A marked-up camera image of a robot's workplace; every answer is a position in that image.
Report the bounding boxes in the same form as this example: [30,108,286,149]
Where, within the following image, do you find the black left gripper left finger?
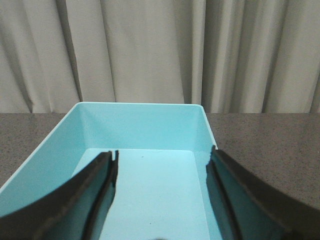
[0,151,119,240]

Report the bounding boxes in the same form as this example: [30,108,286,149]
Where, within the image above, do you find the grey pleated curtain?
[0,0,320,113]

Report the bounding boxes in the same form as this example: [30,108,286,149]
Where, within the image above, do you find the light blue storage box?
[0,102,221,240]

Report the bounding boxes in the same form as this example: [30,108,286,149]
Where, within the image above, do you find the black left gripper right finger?
[206,147,320,240]

